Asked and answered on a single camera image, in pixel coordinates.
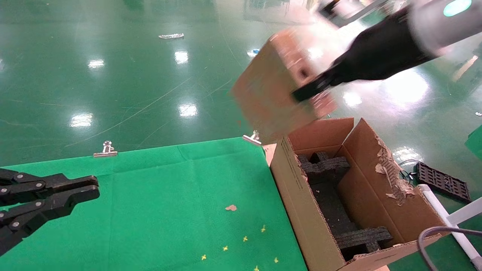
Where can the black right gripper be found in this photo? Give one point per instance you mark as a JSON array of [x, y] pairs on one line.
[[384, 52]]

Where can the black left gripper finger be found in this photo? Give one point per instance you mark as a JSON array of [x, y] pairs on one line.
[[56, 205], [56, 182]]

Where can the small brown cardboard box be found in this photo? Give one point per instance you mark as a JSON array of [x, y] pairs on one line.
[[263, 94]]

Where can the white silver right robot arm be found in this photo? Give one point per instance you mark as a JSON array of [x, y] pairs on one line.
[[448, 22]]

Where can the black foam carton liner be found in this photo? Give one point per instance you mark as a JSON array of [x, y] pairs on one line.
[[331, 207]]

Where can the large open brown carton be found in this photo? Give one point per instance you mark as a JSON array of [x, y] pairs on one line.
[[301, 210]]

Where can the silver binder clip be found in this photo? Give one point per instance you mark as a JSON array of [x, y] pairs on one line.
[[107, 150], [253, 139]]

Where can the green table cloth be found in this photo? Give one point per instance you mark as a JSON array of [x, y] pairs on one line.
[[131, 195]]

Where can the black plastic grid panel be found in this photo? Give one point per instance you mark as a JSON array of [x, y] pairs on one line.
[[442, 181]]

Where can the green cloth-covered object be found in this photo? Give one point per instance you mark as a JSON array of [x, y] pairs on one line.
[[475, 142]]

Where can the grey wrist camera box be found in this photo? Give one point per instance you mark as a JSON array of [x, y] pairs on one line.
[[333, 9]]

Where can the silver camera mount bracket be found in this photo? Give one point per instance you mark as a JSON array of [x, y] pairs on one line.
[[367, 11]]

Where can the white pipe frame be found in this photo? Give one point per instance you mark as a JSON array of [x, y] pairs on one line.
[[463, 214]]

